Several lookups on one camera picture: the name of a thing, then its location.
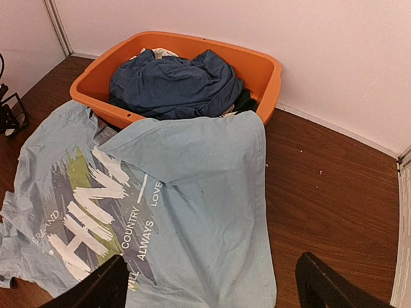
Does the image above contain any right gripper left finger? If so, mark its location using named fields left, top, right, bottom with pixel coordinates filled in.
left=42, top=255, right=129, bottom=308

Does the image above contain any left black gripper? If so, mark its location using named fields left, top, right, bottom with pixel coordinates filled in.
left=1, top=83, right=19, bottom=135

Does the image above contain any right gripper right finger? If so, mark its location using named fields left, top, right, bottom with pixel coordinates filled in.
left=295, top=252, right=391, bottom=307

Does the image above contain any light blue printed t-shirt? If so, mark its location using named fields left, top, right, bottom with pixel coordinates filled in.
left=1, top=101, right=277, bottom=307

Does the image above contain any black open brooch case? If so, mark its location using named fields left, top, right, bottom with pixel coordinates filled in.
left=1, top=92, right=29, bottom=137

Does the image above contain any orange plastic basin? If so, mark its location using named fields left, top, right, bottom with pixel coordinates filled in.
left=69, top=31, right=282, bottom=129

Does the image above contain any dark blue garment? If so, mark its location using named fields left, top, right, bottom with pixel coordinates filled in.
left=109, top=49, right=244, bottom=120

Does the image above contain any left aluminium corner post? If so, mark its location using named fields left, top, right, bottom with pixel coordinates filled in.
left=43, top=0, right=74, bottom=57

